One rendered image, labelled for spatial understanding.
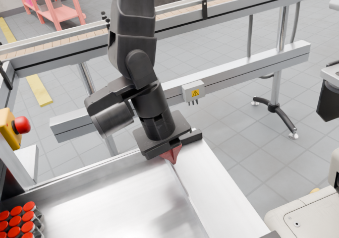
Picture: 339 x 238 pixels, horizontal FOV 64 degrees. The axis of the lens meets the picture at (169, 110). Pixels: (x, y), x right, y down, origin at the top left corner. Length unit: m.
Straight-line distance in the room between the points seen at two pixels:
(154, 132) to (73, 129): 1.06
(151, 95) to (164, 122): 0.06
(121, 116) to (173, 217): 0.22
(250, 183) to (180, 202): 1.18
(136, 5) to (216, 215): 0.38
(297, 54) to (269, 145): 0.61
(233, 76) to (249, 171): 0.58
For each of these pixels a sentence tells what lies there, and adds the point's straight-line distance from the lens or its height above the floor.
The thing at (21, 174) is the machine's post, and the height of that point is 0.93.
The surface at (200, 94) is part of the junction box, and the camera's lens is 1.53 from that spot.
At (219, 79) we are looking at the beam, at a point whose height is 0.51.
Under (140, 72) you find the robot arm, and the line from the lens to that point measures 0.39.
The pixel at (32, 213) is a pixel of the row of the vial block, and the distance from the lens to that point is 0.58.
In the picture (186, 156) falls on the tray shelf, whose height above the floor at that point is 0.88.
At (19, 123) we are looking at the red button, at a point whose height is 1.01.
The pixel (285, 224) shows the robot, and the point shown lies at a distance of 1.24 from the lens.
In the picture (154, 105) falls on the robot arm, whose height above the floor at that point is 1.08.
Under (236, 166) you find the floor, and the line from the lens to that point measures 1.77.
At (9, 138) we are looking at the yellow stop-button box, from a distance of 0.66.
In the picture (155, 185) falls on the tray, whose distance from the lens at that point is 0.58.
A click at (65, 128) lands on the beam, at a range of 1.50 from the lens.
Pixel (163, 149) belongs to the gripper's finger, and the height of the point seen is 0.99.
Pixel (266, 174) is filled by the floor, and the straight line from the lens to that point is 1.75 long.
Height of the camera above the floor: 1.33
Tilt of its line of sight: 36 degrees down
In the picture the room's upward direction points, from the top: 10 degrees counter-clockwise
